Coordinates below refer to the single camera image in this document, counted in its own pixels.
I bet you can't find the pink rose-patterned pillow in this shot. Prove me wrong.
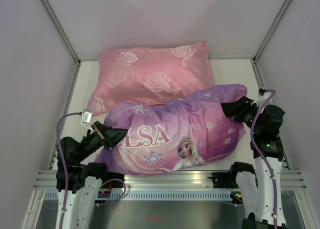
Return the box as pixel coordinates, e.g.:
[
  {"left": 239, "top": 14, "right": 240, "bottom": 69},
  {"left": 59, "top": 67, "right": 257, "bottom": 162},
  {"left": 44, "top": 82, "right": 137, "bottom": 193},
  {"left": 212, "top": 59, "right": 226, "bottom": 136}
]
[{"left": 87, "top": 41, "right": 213, "bottom": 116}]

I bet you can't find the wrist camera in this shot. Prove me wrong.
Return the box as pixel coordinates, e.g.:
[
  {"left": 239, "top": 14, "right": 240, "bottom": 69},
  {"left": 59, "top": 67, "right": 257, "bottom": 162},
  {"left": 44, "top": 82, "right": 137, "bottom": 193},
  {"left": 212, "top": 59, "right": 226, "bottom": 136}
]
[
  {"left": 80, "top": 109, "right": 92, "bottom": 130},
  {"left": 251, "top": 87, "right": 271, "bottom": 107}
]

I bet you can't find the purple Elsa pillowcase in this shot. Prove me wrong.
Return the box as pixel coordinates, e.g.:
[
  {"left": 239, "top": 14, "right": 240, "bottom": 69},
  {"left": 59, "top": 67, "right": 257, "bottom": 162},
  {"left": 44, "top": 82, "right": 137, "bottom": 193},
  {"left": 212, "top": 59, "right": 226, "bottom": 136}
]
[{"left": 96, "top": 84, "right": 248, "bottom": 176}]

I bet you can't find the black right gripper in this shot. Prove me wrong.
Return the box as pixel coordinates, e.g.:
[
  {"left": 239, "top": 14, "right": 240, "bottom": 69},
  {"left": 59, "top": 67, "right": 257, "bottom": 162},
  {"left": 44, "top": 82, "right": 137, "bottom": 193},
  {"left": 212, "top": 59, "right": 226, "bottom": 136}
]
[{"left": 219, "top": 95, "right": 263, "bottom": 133}]

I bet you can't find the aluminium front rail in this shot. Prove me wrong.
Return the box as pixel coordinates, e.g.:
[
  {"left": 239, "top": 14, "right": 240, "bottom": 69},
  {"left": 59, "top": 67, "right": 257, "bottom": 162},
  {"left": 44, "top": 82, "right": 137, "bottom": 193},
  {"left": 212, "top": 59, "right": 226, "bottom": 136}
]
[{"left": 33, "top": 169, "right": 307, "bottom": 191}]

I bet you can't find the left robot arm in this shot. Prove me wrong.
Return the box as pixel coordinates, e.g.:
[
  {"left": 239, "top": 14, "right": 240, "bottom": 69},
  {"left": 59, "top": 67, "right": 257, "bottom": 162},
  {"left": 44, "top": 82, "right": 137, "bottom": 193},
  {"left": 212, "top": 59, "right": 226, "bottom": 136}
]
[{"left": 55, "top": 121, "right": 128, "bottom": 229}]

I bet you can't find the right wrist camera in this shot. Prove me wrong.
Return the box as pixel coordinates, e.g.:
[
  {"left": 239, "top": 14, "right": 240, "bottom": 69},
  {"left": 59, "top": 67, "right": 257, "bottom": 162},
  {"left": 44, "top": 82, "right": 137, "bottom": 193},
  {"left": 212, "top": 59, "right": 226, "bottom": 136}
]
[{"left": 251, "top": 87, "right": 271, "bottom": 107}]

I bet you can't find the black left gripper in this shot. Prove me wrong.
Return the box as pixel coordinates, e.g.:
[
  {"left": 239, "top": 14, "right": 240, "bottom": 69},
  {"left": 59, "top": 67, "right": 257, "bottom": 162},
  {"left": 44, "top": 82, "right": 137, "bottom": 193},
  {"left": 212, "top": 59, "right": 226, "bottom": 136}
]
[{"left": 76, "top": 120, "right": 131, "bottom": 162}]

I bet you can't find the right aluminium frame post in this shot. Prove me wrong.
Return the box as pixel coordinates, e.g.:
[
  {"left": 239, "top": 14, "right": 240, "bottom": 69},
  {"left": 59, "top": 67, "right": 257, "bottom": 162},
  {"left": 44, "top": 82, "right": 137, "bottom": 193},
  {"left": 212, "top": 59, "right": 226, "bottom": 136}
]
[{"left": 252, "top": 0, "right": 293, "bottom": 64}]

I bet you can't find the aluminium frame post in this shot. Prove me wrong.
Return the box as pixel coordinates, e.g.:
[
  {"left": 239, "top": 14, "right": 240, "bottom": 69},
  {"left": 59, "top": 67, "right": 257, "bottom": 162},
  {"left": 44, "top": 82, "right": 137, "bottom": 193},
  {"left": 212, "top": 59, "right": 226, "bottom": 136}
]
[
  {"left": 252, "top": 0, "right": 293, "bottom": 64},
  {"left": 39, "top": 0, "right": 81, "bottom": 65}
]

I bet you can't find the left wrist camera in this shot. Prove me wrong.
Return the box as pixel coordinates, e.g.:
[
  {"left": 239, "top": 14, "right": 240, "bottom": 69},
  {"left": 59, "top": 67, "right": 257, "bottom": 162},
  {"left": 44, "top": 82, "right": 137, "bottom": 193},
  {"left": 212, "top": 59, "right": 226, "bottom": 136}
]
[{"left": 80, "top": 109, "right": 92, "bottom": 130}]

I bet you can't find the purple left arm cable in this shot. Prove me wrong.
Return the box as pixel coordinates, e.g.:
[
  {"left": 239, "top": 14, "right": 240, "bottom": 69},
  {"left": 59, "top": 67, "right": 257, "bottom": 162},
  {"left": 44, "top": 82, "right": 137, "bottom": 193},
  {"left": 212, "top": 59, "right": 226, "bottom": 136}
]
[{"left": 55, "top": 111, "right": 83, "bottom": 229}]

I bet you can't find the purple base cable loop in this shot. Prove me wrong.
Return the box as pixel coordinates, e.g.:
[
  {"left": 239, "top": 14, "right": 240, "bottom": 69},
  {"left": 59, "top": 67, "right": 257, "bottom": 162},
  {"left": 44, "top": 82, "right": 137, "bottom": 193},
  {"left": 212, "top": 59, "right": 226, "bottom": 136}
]
[{"left": 94, "top": 178, "right": 127, "bottom": 206}]

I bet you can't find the left aluminium frame post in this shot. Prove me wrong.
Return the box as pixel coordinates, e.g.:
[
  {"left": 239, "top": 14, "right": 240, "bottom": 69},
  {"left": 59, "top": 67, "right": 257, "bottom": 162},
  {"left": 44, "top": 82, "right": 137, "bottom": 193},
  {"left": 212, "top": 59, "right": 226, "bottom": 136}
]
[{"left": 39, "top": 0, "right": 81, "bottom": 65}]

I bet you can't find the white slotted cable duct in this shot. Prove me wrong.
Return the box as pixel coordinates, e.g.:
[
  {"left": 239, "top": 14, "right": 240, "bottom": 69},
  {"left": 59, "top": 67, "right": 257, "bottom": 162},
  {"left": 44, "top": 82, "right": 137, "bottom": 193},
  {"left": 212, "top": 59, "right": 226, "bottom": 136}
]
[{"left": 43, "top": 190, "right": 238, "bottom": 202}]

